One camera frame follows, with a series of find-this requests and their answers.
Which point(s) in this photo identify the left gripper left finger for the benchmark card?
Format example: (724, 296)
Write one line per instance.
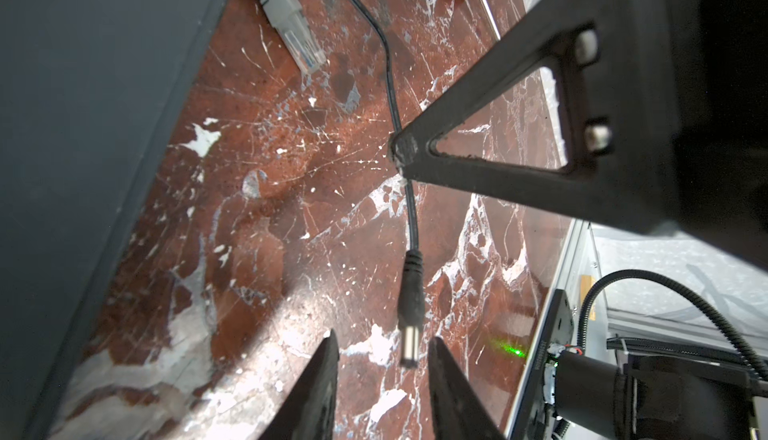
(309, 410)

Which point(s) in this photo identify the black power adapter with cable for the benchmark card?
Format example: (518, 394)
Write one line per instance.
(411, 298)

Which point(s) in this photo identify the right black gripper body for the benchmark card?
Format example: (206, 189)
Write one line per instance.
(717, 184)

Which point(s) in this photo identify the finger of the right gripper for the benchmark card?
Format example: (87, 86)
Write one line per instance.
(540, 134)

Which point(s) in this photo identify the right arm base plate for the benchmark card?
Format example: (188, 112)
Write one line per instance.
(533, 413)

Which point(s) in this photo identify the dark grey box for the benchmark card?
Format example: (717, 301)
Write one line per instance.
(91, 91)

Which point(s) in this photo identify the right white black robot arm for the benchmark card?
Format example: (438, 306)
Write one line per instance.
(658, 397)

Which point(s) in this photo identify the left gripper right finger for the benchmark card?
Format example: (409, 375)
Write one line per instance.
(457, 412)

